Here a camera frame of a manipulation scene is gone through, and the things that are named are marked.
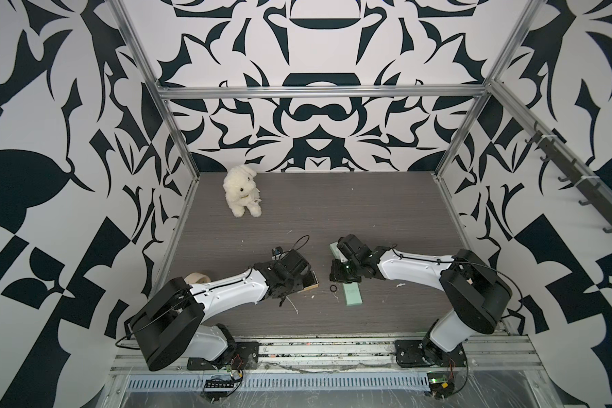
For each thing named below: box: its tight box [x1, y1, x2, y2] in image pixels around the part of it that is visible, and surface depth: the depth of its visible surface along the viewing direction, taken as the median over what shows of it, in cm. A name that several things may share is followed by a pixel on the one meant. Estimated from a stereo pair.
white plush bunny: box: [222, 164, 262, 218], surface depth 95 cm
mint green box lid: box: [342, 282, 364, 306], surface depth 86 cm
